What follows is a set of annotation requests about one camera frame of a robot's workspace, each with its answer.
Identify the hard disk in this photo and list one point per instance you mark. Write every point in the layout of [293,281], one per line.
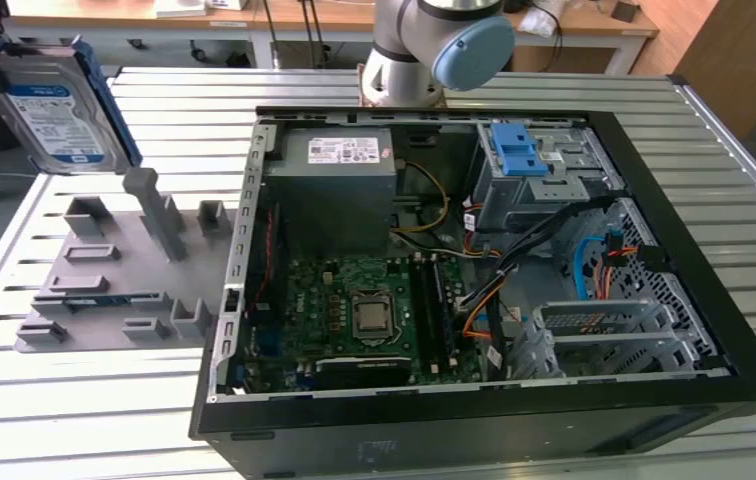
[52,115]

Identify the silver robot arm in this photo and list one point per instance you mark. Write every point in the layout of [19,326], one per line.
[405,75]

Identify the metal disk bay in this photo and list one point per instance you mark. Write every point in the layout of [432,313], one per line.
[619,342]

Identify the white box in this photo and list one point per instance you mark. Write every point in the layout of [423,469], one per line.
[181,9]

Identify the grey parts rack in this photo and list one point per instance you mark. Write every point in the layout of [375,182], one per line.
[132,270]

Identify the grey power supply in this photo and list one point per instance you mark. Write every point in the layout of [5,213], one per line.
[332,210]

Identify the green motherboard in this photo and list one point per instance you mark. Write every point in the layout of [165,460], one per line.
[325,300]

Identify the black CPU socket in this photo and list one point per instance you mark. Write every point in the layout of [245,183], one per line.
[372,294]

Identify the silver CPU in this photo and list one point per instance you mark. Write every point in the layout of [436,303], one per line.
[373,317]

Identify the blue drive latch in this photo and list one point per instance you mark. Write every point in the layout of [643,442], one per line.
[515,150]

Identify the black graphics card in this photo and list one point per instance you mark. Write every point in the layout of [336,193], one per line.
[361,372]

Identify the black RAM stick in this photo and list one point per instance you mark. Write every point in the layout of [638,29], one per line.
[444,310]

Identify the metal optical drive cage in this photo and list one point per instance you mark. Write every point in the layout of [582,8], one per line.
[552,192]

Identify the small black box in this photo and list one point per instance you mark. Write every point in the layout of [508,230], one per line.
[626,11]

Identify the black PC case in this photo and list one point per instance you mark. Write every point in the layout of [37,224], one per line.
[419,430]

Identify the brown wooden cabinet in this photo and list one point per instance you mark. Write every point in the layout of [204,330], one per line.
[739,50]

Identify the wooden desk white frame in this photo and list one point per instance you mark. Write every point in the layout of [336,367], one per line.
[119,15]
[606,25]

